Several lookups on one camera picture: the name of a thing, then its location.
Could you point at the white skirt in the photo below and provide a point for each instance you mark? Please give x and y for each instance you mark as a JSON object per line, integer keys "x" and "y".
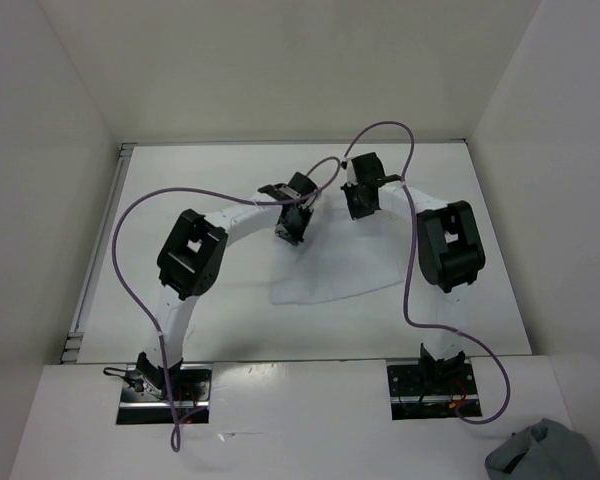
{"x": 339, "y": 257}

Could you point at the aluminium table rail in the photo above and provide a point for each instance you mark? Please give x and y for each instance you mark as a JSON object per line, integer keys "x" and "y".
{"x": 77, "y": 329}

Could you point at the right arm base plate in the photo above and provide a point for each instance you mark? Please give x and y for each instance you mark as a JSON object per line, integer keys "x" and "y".
{"x": 414, "y": 398}

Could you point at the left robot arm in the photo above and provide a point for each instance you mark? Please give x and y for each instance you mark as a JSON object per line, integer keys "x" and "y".
{"x": 190, "y": 260}

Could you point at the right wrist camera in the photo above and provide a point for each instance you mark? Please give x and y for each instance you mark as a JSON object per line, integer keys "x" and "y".
{"x": 349, "y": 167}

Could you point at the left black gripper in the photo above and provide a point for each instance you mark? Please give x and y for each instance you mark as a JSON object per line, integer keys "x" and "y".
{"x": 296, "y": 237}

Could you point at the grey skirt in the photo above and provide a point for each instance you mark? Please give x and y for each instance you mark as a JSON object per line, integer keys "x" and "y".
{"x": 544, "y": 450}

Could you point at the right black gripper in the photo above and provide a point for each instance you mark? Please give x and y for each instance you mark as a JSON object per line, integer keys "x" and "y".
{"x": 356, "y": 212}

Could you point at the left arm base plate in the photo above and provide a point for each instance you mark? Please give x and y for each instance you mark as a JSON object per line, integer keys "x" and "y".
{"x": 192, "y": 393}

